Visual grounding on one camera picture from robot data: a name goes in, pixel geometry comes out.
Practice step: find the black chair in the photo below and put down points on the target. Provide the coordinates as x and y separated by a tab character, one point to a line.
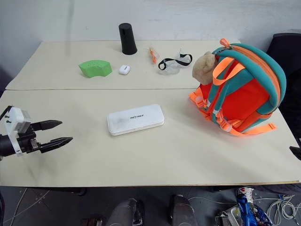
288	47

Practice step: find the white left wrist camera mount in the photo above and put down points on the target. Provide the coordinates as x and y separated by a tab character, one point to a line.
14	117

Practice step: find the beige plush bear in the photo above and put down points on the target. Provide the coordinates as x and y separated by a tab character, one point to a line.
203	68

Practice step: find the white earbuds case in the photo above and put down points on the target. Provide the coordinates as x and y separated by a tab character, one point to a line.
124	69

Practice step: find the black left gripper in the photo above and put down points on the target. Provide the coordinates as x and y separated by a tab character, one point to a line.
26	141

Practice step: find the white rectangular case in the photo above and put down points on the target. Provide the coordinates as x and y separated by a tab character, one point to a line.
136	120

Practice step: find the black cylinder speaker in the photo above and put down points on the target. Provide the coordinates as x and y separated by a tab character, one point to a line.
127	38

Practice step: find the grey rounded shape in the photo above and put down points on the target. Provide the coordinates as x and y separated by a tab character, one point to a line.
127	212
183	209

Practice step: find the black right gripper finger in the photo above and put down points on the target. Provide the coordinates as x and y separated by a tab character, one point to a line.
296	151

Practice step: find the teal and orange backpack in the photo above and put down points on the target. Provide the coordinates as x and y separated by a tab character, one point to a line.
244	101

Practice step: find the blue patterned bag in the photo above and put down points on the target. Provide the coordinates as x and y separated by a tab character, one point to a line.
247	207

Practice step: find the green curved foam block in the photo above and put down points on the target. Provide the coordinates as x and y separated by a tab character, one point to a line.
95	68

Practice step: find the silver metal box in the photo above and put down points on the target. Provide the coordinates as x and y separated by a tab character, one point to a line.
227	216

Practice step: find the orange pen in clear wrapper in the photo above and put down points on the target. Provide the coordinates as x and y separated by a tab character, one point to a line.
153	56

